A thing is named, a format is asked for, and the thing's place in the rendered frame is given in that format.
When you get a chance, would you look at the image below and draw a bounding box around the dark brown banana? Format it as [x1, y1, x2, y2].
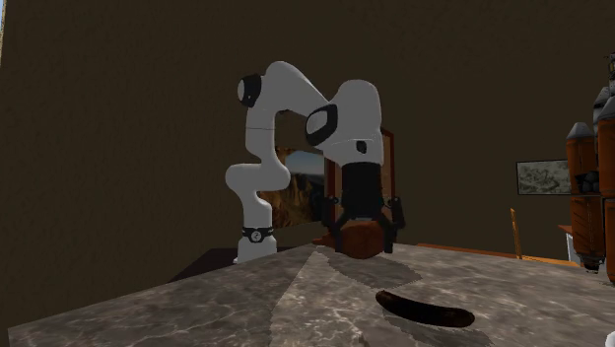
[375, 289, 476, 329]

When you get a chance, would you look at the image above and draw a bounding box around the brown round pot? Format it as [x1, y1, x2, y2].
[311, 219, 387, 261]

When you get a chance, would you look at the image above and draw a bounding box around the wooden chair back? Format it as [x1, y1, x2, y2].
[510, 207, 523, 260]

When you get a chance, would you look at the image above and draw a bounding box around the landscape wall picture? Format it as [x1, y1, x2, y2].
[258, 145, 329, 230]

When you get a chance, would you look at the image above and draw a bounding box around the orange rocket model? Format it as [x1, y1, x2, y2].
[565, 51, 615, 286]

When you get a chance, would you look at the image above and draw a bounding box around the grey framed wall picture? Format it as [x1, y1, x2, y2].
[515, 159, 574, 196]

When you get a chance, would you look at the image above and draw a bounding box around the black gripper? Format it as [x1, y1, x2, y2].
[319, 162, 406, 255]

